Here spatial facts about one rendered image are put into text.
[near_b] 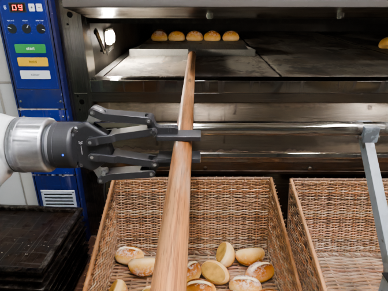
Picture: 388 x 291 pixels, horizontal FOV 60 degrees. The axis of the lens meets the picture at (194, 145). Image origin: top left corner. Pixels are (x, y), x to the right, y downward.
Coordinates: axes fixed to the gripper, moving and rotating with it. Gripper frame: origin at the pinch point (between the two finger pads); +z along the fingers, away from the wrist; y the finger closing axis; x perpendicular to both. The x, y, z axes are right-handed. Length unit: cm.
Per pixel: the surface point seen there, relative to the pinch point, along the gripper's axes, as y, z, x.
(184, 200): -1.1, 1.5, 17.6
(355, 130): 3.4, 35.8, -16.4
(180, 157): -1.4, 0.5, 7.1
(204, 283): 55, 5, -25
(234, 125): 2.6, 10.5, -16.7
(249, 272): 57, 19, -31
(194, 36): -1, 0, -153
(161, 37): -1, -19, -153
